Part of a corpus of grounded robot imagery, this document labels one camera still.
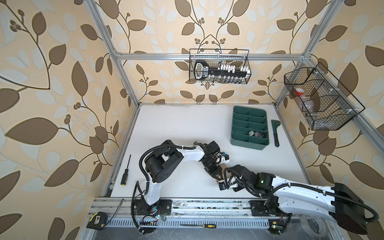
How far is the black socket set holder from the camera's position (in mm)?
823

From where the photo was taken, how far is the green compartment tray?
948 mm

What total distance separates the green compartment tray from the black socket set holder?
12.1 inches

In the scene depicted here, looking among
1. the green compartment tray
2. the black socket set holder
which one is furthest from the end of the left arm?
the black socket set holder
